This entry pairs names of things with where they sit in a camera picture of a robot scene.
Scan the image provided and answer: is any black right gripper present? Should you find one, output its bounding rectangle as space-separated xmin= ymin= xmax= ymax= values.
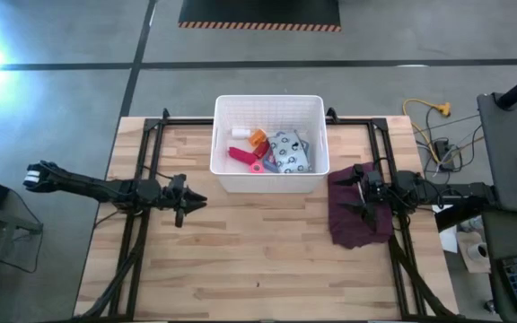
xmin=332 ymin=163 xmax=389 ymax=230

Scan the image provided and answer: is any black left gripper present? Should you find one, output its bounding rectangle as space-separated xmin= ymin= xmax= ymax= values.
xmin=166 ymin=173 xmax=209 ymax=228

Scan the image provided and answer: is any maroon cloth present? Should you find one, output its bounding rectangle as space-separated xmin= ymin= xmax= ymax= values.
xmin=327 ymin=161 xmax=395 ymax=250

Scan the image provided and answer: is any red bandage roll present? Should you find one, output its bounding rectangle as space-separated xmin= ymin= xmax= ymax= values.
xmin=227 ymin=146 xmax=259 ymax=166

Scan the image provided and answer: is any pale pouch with blue print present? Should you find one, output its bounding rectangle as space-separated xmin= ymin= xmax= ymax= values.
xmin=267 ymin=129 xmax=312 ymax=175

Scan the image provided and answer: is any blue first aid box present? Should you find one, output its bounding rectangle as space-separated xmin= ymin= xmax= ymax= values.
xmin=261 ymin=136 xmax=312 ymax=175

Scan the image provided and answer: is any white perforated plastic basket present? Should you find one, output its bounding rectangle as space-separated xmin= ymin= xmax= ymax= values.
xmin=209 ymin=93 xmax=330 ymax=195

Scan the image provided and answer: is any black power strip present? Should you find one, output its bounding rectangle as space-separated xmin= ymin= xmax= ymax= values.
xmin=435 ymin=138 xmax=457 ymax=171

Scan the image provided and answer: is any white paper sheet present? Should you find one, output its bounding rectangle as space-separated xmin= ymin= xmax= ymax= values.
xmin=437 ymin=223 xmax=460 ymax=255

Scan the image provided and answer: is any white mug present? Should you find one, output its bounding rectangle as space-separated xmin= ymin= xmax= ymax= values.
xmin=467 ymin=241 xmax=489 ymax=262

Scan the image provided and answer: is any dark grey desk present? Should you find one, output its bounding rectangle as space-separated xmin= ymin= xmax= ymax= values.
xmin=477 ymin=92 xmax=517 ymax=217
xmin=480 ymin=208 xmax=517 ymax=323

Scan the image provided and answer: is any black mat with hazard stripes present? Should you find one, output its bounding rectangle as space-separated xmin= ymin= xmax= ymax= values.
xmin=177 ymin=0 xmax=343 ymax=33

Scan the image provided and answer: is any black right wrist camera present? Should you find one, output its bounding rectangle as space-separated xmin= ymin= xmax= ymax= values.
xmin=364 ymin=170 xmax=383 ymax=192

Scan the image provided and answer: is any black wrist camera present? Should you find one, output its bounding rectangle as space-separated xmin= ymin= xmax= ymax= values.
xmin=364 ymin=170 xmax=383 ymax=192
xmin=168 ymin=173 xmax=188 ymax=192

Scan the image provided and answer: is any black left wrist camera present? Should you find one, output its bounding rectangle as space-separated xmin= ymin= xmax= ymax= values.
xmin=168 ymin=173 xmax=188 ymax=192

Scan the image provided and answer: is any black metal table frame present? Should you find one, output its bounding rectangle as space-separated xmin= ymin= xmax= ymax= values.
xmin=74 ymin=107 xmax=461 ymax=323

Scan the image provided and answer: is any yellow extension cable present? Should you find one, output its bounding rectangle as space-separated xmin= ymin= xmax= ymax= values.
xmin=401 ymin=97 xmax=453 ymax=165

